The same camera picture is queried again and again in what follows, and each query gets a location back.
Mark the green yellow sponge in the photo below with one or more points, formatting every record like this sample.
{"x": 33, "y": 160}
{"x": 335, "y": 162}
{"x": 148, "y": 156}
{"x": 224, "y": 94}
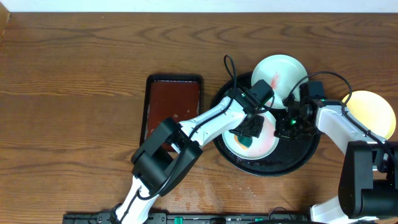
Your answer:
{"x": 244, "y": 142}

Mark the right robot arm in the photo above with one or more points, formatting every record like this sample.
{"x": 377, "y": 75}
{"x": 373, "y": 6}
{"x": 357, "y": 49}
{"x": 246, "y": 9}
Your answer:
{"x": 368, "y": 184}

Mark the round black tray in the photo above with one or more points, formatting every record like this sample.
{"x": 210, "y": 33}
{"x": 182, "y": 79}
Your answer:
{"x": 288, "y": 156}

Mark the yellow plate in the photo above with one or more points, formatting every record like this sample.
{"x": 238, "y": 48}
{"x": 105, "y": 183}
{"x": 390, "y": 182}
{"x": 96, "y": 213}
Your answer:
{"x": 374, "y": 112}

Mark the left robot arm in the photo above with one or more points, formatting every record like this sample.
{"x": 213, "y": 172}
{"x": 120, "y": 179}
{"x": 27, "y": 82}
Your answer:
{"x": 168, "y": 154}

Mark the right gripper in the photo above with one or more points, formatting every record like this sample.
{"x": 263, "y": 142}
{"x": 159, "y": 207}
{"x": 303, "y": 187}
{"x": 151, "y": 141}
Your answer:
{"x": 282, "y": 131}

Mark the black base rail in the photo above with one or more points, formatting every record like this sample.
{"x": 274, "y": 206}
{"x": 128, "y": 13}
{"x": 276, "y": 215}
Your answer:
{"x": 199, "y": 218}

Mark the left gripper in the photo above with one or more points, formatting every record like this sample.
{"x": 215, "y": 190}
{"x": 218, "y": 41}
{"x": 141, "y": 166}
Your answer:
{"x": 260, "y": 124}

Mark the rectangular black red tray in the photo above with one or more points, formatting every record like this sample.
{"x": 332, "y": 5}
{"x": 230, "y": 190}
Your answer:
{"x": 179, "y": 96}

